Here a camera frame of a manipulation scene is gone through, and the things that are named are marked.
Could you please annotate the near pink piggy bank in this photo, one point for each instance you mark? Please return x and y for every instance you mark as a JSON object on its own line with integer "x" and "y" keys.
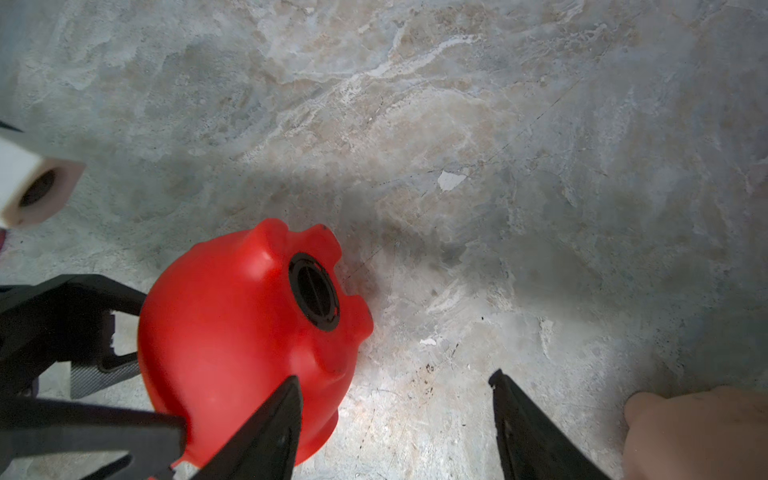
{"x": 715, "y": 434}

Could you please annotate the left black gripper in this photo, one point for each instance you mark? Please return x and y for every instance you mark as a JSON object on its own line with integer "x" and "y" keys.
{"x": 71, "y": 318}

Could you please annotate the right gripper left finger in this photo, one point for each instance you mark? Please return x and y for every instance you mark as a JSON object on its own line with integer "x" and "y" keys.
{"x": 265, "y": 446}

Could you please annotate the black piggy bank plug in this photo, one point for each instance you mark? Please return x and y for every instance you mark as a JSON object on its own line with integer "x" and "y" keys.
{"x": 314, "y": 291}

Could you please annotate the red piggy bank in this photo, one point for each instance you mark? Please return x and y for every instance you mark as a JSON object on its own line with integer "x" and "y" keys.
{"x": 220, "y": 330}

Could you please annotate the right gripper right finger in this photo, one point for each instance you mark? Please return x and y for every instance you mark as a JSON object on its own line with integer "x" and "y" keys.
{"x": 530, "y": 445}

